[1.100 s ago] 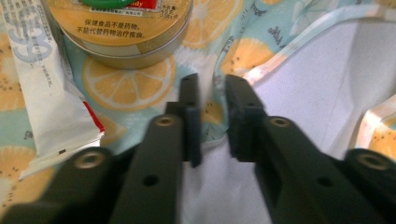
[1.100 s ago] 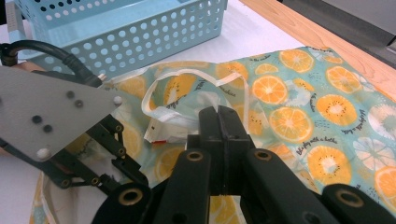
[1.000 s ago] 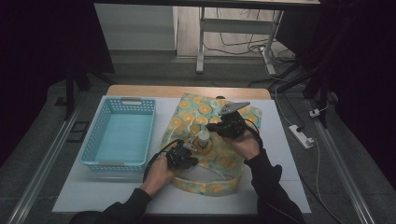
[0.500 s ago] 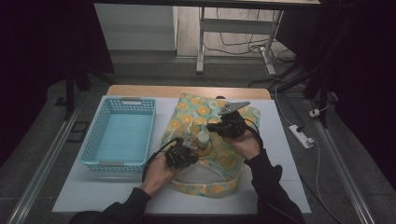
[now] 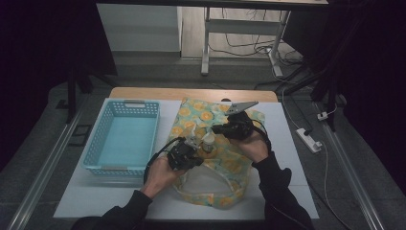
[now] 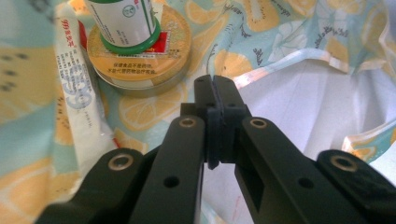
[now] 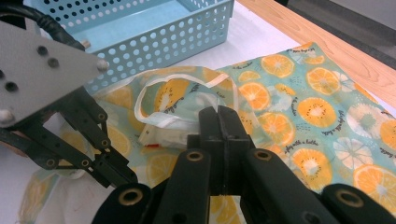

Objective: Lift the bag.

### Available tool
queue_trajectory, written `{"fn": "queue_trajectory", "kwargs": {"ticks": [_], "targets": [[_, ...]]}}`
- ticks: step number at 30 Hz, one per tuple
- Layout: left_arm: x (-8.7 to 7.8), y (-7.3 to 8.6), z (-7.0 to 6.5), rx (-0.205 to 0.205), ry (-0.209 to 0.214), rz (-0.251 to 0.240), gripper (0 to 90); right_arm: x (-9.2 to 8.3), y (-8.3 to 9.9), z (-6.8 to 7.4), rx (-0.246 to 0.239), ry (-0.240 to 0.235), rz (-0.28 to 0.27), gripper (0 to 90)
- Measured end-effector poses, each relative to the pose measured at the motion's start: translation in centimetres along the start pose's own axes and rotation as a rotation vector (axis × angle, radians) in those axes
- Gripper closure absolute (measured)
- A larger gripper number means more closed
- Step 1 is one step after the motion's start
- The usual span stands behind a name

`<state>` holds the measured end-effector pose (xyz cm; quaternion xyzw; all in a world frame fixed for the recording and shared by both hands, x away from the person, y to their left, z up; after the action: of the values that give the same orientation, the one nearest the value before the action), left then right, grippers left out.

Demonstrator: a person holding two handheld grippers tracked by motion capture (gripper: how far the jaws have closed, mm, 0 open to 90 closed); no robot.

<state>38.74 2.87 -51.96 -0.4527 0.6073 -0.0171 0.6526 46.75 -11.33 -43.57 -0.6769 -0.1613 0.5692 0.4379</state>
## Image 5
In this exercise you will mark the small white jar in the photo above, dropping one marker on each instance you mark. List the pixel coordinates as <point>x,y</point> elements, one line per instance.
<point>209,142</point>

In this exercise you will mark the person's right hand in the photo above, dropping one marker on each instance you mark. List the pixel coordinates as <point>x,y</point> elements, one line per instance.
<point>255,148</point>

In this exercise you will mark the yellow flower print bag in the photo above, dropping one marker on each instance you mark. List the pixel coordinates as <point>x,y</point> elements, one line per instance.
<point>230,163</point>

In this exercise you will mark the white cabinet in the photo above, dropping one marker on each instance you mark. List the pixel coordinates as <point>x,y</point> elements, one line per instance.
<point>137,28</point>

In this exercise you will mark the white-legged desk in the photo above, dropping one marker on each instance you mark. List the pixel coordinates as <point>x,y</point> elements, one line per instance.
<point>242,26</point>

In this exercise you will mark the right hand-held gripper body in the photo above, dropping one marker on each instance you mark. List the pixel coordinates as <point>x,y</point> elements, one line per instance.
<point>239,126</point>

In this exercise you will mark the metal floor rail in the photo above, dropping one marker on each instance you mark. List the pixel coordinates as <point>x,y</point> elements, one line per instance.
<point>41,179</point>
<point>354,182</point>

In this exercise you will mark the white power strip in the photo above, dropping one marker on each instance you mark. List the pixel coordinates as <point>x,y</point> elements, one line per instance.
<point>308,139</point>

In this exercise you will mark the white plug adapter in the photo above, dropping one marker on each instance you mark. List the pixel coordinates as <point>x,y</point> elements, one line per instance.
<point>322,115</point>

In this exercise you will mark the black curtain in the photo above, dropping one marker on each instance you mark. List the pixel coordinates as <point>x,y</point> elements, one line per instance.
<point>32,48</point>
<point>376,64</point>

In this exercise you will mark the person's left hand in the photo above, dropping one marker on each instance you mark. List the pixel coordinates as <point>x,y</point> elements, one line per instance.
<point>161,177</point>

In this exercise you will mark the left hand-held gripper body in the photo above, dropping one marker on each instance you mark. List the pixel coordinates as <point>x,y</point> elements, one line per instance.
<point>182,156</point>

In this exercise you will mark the light blue perforated plastic basket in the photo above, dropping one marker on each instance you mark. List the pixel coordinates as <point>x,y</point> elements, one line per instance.
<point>124,140</point>

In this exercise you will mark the black floor plate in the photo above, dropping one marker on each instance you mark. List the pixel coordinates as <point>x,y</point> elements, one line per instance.
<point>81,135</point>

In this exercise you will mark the black stand leg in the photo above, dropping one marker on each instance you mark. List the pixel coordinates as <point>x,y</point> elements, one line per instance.
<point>71,102</point>

